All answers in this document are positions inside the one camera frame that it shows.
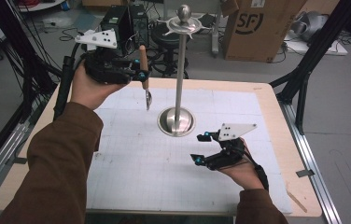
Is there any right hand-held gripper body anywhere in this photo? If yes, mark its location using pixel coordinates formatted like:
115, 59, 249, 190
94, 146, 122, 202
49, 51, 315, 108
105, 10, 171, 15
205, 123, 258, 172

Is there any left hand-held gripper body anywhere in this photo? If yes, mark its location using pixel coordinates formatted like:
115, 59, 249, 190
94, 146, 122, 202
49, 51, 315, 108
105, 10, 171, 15
74, 28, 136, 86

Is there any metal ladle with wooden handle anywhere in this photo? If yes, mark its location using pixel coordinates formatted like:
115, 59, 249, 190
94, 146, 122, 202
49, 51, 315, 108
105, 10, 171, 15
138, 44, 153, 112

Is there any steel utensil rack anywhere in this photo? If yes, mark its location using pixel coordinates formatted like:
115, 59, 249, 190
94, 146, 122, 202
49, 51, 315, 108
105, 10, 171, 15
156, 4, 213, 138

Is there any person's right hand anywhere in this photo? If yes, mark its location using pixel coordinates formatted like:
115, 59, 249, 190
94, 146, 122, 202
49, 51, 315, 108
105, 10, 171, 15
218, 139, 265, 191

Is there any person's left hand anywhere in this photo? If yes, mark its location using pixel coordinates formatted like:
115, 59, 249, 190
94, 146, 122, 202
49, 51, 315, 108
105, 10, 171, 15
70, 60, 128, 111

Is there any black computer tower green sticker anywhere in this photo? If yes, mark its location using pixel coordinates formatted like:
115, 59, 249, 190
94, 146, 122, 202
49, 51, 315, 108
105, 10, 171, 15
100, 5, 133, 59

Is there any black rolling stool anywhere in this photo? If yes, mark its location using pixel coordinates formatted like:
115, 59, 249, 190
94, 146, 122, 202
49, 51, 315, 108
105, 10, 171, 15
147, 22, 190, 79

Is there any white gridded mat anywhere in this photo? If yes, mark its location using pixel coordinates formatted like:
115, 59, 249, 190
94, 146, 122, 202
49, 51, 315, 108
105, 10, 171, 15
84, 84, 293, 216

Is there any round white table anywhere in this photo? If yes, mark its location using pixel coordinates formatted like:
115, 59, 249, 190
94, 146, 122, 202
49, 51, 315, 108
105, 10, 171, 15
18, 0, 66, 13

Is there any grey tape piece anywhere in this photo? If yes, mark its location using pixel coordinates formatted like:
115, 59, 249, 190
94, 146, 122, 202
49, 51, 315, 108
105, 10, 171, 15
7, 157, 29, 166
295, 168, 316, 178

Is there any white pole stand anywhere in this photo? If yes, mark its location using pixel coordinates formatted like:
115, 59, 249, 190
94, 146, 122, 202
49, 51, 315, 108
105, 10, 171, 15
210, 0, 225, 59

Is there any large cardboard box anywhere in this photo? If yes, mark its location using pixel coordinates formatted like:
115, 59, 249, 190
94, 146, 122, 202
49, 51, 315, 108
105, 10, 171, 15
221, 0, 308, 63

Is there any long wooden-coloured tape strip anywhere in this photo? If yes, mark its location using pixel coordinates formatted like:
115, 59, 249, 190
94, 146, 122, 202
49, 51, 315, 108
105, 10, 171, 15
285, 189, 308, 214

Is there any white flat board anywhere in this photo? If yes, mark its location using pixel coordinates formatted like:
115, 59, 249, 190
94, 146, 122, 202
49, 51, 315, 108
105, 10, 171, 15
284, 32, 349, 57

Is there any grey rounded object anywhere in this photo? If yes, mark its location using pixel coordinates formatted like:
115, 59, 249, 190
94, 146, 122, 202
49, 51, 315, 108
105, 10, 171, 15
289, 10, 329, 43

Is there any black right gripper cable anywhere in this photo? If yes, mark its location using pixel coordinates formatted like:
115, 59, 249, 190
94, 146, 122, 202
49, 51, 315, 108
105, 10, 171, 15
242, 145, 271, 191

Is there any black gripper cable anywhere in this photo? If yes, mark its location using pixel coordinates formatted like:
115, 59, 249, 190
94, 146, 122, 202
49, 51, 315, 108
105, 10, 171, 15
242, 145, 271, 191
52, 43, 88, 121

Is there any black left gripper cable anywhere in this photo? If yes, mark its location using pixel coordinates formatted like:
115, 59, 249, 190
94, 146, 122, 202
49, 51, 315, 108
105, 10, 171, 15
52, 43, 88, 121

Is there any black metal frame with cables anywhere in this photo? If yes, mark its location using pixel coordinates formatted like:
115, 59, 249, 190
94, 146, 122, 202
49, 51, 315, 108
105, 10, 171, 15
0, 0, 66, 181

